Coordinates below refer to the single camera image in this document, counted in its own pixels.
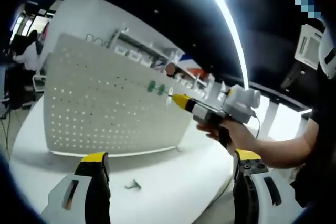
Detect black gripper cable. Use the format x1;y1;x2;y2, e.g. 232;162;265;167
251;112;262;140

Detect white perforated mounting plate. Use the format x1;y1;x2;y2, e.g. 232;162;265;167
43;33;209;156

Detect white square column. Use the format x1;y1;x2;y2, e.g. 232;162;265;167
41;0;184;59

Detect ceiling light strip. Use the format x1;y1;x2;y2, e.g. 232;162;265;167
191;0;250;88

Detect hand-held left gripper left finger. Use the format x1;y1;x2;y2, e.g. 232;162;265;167
39;152;111;224

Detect ceiling air conditioner unit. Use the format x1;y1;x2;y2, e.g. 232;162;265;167
293;24;325;70

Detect person's right hand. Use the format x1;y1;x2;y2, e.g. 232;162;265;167
196;118;259;154

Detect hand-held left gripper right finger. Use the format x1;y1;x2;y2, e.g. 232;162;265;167
233;149;300;224

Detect white storage shelving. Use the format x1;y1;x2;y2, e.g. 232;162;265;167
86;27;218;96

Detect white office chair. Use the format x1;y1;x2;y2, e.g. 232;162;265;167
33;74;47;93

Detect person's black shirt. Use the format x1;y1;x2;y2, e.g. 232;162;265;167
291;61;336;209

